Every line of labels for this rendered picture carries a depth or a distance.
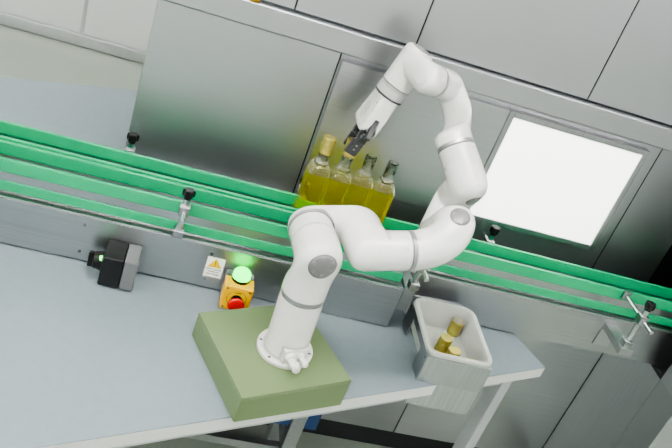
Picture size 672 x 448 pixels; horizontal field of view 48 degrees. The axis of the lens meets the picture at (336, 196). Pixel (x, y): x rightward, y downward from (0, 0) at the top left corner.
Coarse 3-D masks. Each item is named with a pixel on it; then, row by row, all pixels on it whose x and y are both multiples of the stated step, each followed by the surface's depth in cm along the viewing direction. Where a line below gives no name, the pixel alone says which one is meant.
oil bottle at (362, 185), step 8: (352, 176) 193; (360, 176) 191; (368, 176) 192; (352, 184) 191; (360, 184) 191; (368, 184) 191; (352, 192) 192; (360, 192) 192; (368, 192) 192; (352, 200) 193; (360, 200) 193
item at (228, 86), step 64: (192, 0) 180; (320, 0) 185; (384, 0) 186; (448, 0) 187; (512, 0) 188; (576, 0) 190; (640, 0) 191; (192, 64) 190; (256, 64) 192; (320, 64) 193; (384, 64) 192; (448, 64) 193; (512, 64) 197; (576, 64) 198; (640, 64) 200; (192, 128) 199; (256, 128) 200; (640, 128) 207; (640, 192) 219; (576, 256) 229; (640, 256) 231
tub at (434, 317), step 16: (416, 304) 195; (432, 304) 199; (448, 304) 200; (432, 320) 201; (448, 320) 202; (464, 320) 202; (432, 336) 198; (464, 336) 200; (480, 336) 192; (432, 352) 180; (464, 352) 196; (480, 352) 189
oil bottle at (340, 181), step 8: (336, 168) 190; (336, 176) 189; (344, 176) 189; (328, 184) 190; (336, 184) 190; (344, 184) 190; (328, 192) 191; (336, 192) 191; (344, 192) 191; (328, 200) 192; (336, 200) 192; (344, 200) 192
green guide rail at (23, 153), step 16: (0, 144) 174; (16, 144) 175; (32, 160) 177; (48, 160) 177; (64, 160) 177; (80, 160) 178; (96, 176) 180; (112, 176) 180; (128, 176) 181; (144, 176) 181; (160, 192) 184; (176, 192) 184; (208, 192) 185; (224, 208) 187; (240, 208) 187; (256, 208) 188; (272, 208) 188
